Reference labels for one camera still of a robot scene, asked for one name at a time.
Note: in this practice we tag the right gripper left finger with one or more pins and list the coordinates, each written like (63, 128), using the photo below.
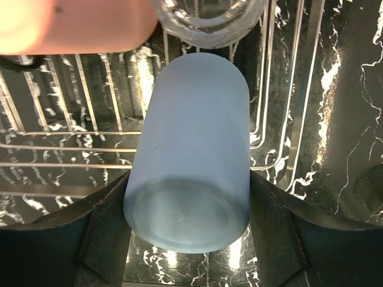
(84, 244)

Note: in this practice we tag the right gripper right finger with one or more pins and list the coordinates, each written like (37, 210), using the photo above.
(299, 244)

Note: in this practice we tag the blue plastic cup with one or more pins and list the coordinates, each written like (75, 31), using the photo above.
(189, 187)

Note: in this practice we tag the pink plastic cup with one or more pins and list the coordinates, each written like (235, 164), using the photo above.
(75, 27)

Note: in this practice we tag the clear faceted glass tumbler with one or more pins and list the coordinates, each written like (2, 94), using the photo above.
(209, 24)

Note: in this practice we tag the orange cup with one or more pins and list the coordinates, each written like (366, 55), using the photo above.
(9, 65)

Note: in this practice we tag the wire dish rack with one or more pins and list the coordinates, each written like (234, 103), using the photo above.
(104, 106)

